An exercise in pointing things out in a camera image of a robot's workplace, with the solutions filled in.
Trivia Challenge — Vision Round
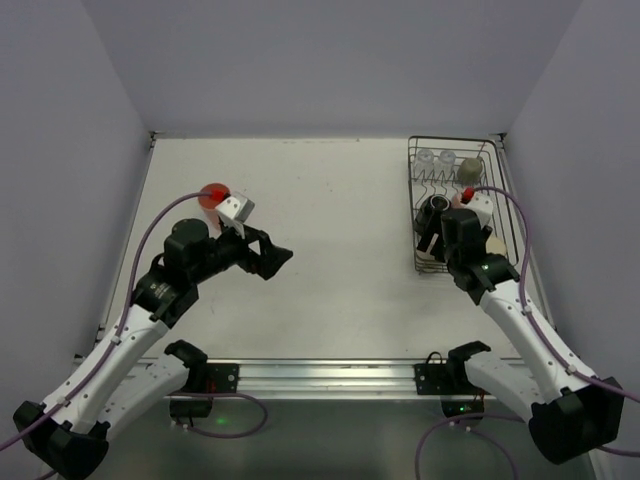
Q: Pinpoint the left clear glass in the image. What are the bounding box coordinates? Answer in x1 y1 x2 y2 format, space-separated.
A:
413 148 435 177

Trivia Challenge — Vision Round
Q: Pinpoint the aluminium mounting rail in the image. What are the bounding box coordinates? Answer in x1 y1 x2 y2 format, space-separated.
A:
67 355 591 401

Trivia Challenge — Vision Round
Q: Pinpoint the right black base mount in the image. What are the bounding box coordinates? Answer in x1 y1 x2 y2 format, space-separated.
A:
413 341 491 427

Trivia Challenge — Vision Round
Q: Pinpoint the pink ceramic mug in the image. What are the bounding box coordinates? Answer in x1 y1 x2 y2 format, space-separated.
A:
451 193 466 209

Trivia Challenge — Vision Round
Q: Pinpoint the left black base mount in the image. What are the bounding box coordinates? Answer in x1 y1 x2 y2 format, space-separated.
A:
145 340 239 423

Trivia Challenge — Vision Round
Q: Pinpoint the clear glass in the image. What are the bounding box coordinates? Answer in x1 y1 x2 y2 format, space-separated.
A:
434 150 457 178
413 148 435 177

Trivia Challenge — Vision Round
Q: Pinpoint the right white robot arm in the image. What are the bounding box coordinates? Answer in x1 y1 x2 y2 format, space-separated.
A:
415 208 624 465

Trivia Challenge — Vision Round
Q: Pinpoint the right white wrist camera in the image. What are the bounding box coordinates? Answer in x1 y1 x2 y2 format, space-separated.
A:
464 192 494 228

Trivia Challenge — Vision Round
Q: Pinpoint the beige plastic cup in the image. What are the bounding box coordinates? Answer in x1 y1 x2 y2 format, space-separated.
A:
486 235 507 257

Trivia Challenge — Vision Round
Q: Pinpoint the wire dish rack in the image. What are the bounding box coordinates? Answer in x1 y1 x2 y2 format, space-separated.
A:
407 135 524 267

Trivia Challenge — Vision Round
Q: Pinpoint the black mug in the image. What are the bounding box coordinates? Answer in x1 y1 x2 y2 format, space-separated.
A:
413 194 451 236

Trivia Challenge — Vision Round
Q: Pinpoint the right clear glass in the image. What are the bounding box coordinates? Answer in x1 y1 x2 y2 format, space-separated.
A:
434 150 457 178

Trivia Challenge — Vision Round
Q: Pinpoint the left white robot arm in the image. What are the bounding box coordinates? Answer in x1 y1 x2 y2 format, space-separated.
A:
13 219 293 479

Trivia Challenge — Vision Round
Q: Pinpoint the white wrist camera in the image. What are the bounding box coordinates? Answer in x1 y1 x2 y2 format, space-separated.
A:
215 193 255 238
464 192 494 228

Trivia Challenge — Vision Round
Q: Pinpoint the purple cable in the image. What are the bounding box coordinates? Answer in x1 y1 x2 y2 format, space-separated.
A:
0 188 271 469
412 185 640 480

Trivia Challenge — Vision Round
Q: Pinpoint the grey-green ceramic cup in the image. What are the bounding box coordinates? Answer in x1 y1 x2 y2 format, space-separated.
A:
457 157 484 186

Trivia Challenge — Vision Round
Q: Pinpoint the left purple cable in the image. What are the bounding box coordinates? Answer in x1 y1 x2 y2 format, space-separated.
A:
0 188 271 469

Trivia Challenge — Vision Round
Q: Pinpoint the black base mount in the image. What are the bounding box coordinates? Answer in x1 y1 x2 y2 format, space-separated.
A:
145 340 239 423
413 341 491 427

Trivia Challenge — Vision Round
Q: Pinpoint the tall pink plastic cup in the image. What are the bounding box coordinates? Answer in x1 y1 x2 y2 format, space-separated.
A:
198 183 231 231

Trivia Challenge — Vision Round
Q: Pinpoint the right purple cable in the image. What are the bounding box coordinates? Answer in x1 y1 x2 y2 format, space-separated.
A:
412 185 640 480

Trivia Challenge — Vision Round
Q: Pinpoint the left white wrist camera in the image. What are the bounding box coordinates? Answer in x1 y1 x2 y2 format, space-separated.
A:
215 193 255 238

